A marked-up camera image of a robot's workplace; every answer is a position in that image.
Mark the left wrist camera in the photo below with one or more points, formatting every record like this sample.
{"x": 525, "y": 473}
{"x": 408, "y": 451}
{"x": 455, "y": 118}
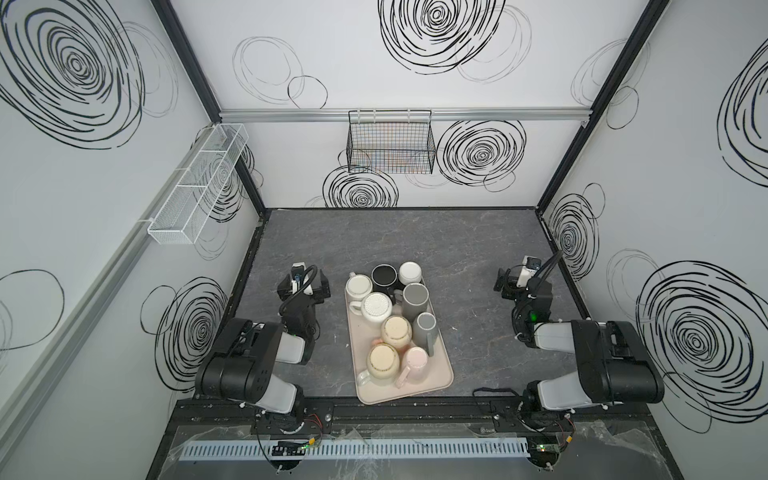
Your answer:
{"x": 297, "y": 274}

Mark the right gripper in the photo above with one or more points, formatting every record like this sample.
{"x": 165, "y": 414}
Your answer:
{"x": 525, "y": 291}

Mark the white slotted cable duct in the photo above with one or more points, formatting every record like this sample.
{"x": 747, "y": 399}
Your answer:
{"x": 356, "y": 449}

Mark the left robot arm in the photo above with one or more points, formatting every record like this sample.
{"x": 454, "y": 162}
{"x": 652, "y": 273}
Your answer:
{"x": 239, "y": 367}

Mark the pink mug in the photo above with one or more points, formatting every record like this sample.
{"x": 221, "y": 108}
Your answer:
{"x": 415, "y": 362}

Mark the small white mug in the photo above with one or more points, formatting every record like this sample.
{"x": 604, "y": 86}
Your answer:
{"x": 409, "y": 273}

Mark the black mug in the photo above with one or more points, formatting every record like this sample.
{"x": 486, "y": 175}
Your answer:
{"x": 384, "y": 277}

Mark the white mug with handle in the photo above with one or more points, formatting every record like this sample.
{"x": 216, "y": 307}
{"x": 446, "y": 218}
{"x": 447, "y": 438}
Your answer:
{"x": 358, "y": 286}

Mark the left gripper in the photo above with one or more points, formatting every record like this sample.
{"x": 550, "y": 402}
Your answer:
{"x": 303, "y": 287}

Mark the beige plastic tray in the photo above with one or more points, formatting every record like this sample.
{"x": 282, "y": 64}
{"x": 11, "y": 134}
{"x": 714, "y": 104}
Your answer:
{"x": 364, "y": 335}

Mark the wide grey mug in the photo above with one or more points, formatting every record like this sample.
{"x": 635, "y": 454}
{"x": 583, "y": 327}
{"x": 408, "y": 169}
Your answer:
{"x": 414, "y": 300}

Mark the tall grey mug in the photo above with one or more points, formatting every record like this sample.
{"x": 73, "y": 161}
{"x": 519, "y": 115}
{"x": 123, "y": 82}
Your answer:
{"x": 425, "y": 332}

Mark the speckled cream mug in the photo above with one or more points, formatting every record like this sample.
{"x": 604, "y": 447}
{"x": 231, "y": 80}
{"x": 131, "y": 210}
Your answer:
{"x": 382, "y": 366}

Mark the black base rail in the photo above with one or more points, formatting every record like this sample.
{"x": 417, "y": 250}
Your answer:
{"x": 328, "y": 415}

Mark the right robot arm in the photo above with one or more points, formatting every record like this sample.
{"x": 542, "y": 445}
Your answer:
{"x": 612, "y": 364}

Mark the black wire basket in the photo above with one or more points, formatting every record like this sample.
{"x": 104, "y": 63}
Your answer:
{"x": 391, "y": 141}

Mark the white ribbed mug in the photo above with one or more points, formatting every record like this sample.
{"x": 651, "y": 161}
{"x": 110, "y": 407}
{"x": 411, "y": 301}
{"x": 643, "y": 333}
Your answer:
{"x": 375, "y": 308}

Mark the white wire shelf basket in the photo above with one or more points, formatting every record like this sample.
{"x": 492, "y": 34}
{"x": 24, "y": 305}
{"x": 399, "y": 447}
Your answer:
{"x": 190, "y": 204}

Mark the orange and cream mug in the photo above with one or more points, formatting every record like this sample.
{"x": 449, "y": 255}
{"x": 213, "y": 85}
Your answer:
{"x": 396, "y": 331}

